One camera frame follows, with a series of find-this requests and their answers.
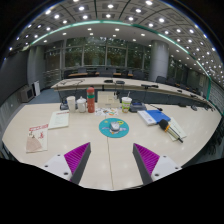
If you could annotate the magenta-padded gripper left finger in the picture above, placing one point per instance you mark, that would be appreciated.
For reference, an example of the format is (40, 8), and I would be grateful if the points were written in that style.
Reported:
(58, 165)

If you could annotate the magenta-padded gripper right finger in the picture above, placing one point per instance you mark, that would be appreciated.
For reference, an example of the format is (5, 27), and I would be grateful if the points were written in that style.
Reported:
(165, 166)

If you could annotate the silver computer mouse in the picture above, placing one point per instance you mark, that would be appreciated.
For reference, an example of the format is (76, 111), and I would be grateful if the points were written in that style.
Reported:
(115, 126)

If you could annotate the teal round mouse pad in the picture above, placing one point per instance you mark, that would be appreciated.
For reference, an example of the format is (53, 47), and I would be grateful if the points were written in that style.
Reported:
(105, 130)

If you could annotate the red printed magazine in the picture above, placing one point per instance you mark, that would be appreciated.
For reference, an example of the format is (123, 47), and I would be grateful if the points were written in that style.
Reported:
(37, 138)

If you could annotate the white paper sheet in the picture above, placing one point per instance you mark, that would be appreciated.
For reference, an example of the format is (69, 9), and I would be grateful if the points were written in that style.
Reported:
(178, 128)

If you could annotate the black handheld microphone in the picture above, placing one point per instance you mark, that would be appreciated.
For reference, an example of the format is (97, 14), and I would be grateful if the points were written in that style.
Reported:
(165, 126)

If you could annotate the white paper booklet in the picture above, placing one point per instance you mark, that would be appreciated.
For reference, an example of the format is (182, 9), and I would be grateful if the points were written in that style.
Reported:
(59, 120)

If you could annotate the blue book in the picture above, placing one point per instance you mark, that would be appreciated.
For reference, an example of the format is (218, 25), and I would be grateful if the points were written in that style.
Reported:
(158, 116)

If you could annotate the white paper cup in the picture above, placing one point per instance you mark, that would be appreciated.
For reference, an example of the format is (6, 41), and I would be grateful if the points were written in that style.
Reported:
(71, 104)

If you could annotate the white lidded mug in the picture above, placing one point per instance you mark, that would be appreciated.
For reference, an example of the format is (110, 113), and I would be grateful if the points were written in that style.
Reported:
(81, 105)

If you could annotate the dark gooseneck microphone console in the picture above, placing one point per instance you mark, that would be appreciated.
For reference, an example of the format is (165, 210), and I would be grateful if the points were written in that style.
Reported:
(137, 107)

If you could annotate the red and green bottle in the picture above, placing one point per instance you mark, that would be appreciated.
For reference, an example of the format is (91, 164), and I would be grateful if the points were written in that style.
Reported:
(90, 101)

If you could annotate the colourful sticker sheet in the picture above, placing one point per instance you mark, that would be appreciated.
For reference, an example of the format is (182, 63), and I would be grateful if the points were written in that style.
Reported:
(106, 112)

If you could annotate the green printed cup with straw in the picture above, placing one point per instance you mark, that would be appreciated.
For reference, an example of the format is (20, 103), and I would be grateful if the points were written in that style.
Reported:
(126, 105)

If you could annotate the grey cabinet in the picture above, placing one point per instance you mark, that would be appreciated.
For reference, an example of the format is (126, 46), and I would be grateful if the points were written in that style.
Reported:
(26, 94)

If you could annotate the white leaning board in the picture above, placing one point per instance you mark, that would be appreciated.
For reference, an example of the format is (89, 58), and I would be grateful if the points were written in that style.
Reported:
(36, 88)

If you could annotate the beige desk organiser tray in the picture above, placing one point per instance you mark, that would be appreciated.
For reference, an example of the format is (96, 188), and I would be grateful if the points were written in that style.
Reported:
(107, 99)

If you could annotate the long curved conference desk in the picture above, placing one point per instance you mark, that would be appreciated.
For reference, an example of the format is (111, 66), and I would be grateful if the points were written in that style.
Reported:
(93, 82)

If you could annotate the dark office chairs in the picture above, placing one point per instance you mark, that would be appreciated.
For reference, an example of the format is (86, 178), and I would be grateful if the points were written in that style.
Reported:
(106, 71)

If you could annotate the ceiling lights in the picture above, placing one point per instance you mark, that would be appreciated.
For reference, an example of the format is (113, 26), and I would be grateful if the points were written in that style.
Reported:
(110, 6)

